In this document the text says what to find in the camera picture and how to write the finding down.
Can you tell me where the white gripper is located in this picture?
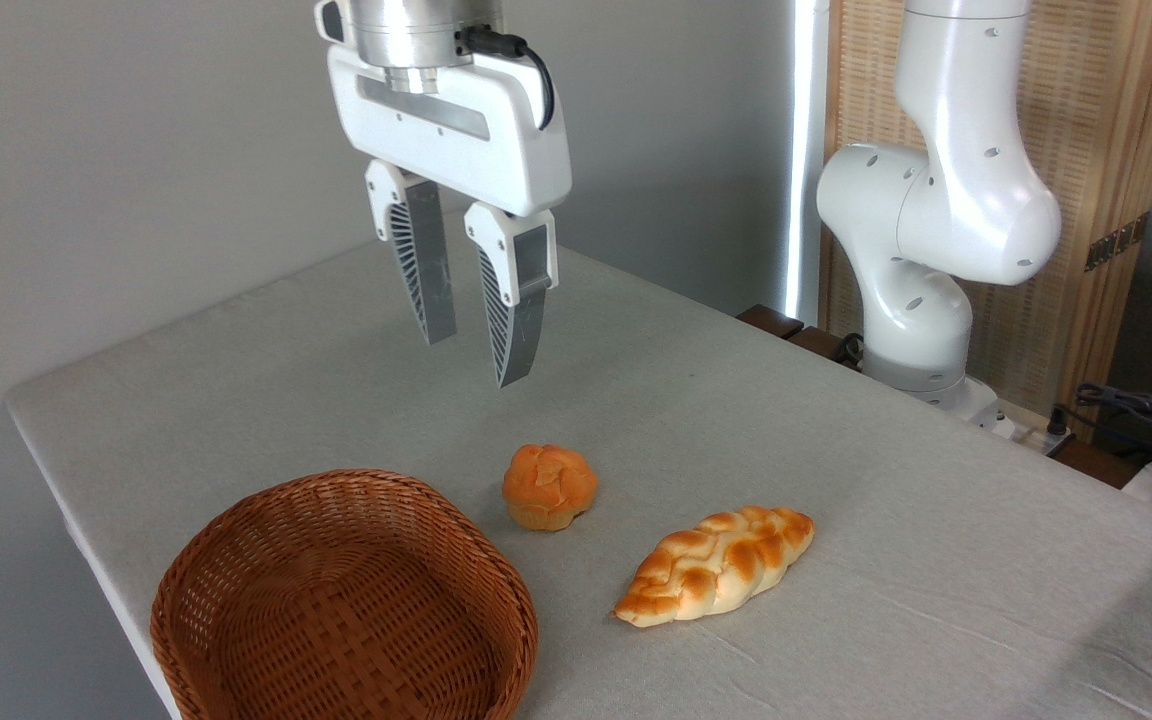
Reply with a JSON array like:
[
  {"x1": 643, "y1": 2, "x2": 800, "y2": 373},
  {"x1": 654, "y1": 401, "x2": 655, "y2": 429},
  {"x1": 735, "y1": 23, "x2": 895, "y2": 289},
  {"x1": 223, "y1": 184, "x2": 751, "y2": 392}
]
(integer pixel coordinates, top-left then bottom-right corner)
[{"x1": 326, "y1": 46, "x2": 574, "y2": 389}]

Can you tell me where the braided bread loaf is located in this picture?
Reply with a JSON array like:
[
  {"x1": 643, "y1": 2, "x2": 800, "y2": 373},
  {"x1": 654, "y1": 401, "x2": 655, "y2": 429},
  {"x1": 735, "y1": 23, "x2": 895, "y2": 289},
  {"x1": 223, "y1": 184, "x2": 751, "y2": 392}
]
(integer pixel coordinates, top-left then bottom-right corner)
[{"x1": 614, "y1": 506, "x2": 816, "y2": 629}]

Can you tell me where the round orange bread bun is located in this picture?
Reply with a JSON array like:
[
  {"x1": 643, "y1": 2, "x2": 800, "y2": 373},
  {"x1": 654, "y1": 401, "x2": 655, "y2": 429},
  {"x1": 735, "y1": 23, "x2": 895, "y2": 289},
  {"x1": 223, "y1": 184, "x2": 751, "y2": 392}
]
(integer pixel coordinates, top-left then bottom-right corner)
[{"x1": 502, "y1": 444, "x2": 599, "y2": 532}]

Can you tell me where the dark brown wooden block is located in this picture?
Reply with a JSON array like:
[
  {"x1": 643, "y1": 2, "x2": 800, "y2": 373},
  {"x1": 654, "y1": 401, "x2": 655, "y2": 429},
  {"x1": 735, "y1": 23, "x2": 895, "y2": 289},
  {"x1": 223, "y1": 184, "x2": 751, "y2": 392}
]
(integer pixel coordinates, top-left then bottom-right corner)
[{"x1": 736, "y1": 304, "x2": 806, "y2": 341}]

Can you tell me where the brown wicker basket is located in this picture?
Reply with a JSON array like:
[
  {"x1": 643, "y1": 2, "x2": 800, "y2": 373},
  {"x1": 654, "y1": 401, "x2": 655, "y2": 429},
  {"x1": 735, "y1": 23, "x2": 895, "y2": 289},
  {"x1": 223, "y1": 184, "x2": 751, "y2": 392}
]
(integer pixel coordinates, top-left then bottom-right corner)
[{"x1": 150, "y1": 469, "x2": 540, "y2": 720}]

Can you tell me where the grey tablecloth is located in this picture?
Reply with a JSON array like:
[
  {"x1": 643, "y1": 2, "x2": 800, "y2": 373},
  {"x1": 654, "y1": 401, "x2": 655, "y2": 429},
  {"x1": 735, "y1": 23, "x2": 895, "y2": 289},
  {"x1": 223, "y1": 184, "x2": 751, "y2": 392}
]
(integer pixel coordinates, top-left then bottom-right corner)
[{"x1": 4, "y1": 222, "x2": 1152, "y2": 720}]

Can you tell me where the white power strip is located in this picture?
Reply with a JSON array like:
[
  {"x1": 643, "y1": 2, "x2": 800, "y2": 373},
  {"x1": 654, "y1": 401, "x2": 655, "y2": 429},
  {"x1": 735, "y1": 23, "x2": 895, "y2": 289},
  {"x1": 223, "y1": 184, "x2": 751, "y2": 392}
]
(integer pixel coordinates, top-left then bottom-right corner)
[{"x1": 994, "y1": 412, "x2": 1077, "y2": 457}]

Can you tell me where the dark metal screen hinge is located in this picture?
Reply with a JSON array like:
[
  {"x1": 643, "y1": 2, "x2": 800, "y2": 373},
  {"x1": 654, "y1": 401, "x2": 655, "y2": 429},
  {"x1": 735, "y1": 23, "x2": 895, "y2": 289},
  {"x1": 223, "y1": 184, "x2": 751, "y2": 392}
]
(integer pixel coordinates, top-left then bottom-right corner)
[{"x1": 1084, "y1": 212, "x2": 1151, "y2": 273}]

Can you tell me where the wooden folding screen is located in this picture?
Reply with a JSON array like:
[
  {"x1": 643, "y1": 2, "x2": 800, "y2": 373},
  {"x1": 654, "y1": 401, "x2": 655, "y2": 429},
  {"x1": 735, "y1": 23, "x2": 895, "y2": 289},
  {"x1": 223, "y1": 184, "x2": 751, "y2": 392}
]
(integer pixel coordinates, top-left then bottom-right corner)
[{"x1": 821, "y1": 0, "x2": 1152, "y2": 443}]

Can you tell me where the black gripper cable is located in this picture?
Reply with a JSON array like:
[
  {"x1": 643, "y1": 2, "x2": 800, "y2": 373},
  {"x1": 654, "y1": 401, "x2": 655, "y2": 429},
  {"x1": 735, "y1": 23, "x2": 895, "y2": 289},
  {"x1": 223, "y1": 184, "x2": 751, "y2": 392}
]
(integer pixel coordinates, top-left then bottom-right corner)
[{"x1": 456, "y1": 25, "x2": 557, "y2": 132}]

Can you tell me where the black cable bundle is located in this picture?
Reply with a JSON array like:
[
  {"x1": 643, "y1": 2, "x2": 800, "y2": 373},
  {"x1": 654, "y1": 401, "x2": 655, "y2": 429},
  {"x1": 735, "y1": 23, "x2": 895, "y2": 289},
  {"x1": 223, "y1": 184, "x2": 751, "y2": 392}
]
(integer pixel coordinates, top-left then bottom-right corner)
[{"x1": 1050, "y1": 382, "x2": 1152, "y2": 471}]

